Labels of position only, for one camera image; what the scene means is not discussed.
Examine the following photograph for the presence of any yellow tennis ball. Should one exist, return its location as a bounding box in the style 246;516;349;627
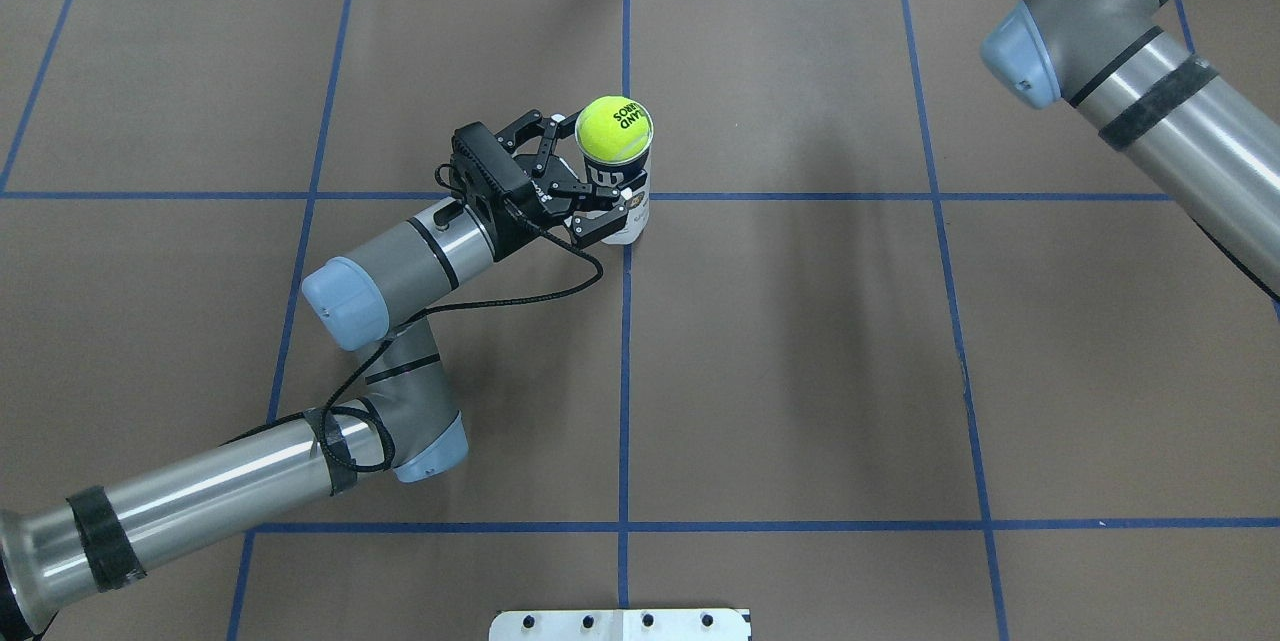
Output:
575;95;654;164

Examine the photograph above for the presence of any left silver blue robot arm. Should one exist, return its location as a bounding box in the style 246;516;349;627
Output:
3;107;653;640

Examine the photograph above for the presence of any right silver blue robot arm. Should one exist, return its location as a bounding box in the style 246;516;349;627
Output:
980;0;1279;296

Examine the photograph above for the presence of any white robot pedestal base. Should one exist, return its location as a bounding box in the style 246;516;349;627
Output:
488;608;753;640

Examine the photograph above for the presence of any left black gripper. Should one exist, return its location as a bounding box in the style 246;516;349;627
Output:
495;109;627;246

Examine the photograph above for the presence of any white tennis ball can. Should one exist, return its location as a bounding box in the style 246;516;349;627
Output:
581;146;652;246

